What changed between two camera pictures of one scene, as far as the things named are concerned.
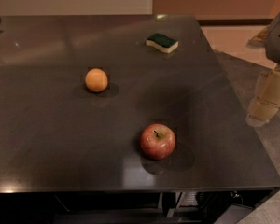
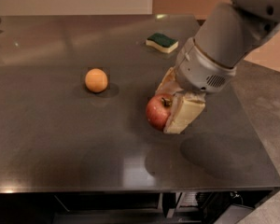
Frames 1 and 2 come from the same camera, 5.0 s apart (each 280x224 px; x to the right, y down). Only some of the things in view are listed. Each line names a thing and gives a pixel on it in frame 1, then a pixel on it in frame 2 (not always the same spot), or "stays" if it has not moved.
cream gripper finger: x=259 y=40 -> x=169 y=84
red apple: x=158 y=141 -> x=158 y=110
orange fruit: x=96 y=80 stays
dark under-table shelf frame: x=199 y=205 stays
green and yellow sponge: x=162 y=42 stays
